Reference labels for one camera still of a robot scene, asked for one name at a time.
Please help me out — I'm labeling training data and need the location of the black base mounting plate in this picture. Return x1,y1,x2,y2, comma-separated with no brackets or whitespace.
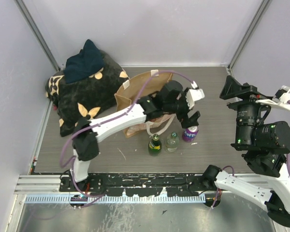
59,172,223,198

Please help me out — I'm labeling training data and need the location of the tan canvas tote bag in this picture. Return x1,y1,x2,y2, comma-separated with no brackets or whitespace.
114,69,179,139

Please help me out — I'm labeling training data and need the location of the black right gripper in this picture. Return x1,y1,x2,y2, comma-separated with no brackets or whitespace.
217,73,276,145

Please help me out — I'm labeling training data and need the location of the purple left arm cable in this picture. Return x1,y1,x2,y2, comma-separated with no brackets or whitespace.
59,70,199,208

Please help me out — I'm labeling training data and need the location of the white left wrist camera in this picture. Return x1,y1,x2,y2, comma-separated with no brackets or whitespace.
186,81,205,110

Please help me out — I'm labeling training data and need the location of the purple Fanta can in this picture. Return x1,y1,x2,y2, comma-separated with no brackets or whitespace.
182,126,199,142

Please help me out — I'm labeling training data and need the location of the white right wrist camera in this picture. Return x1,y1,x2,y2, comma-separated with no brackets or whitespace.
256,86,290,111

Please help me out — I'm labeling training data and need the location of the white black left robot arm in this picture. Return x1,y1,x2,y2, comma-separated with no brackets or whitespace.
70,81,204,191

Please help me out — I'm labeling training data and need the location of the grey slotted cable duct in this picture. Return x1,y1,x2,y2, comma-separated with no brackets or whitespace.
24,194,205,204

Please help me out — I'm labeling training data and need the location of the green Perrier bottle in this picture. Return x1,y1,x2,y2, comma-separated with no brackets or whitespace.
147,134,162,156

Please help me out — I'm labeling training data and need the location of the aluminium frame rail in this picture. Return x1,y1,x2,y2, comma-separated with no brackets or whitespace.
14,175,61,194

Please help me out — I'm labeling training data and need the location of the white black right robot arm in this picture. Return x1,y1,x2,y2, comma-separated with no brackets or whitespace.
201,76,290,228

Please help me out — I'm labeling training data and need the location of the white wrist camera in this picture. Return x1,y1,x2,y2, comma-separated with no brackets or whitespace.
186,81,205,110
256,86,290,111

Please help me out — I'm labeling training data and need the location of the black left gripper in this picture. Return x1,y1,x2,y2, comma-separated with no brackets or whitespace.
164,88,201,129

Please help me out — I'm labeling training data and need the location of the dark blue cloth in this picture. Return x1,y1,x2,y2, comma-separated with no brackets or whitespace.
63,39,104,84

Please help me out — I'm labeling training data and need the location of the clear glass Chang bottle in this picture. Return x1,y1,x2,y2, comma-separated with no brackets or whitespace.
165,131,179,152

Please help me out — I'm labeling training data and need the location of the black floral cushion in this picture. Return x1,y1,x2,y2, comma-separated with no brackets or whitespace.
45,50,129,137

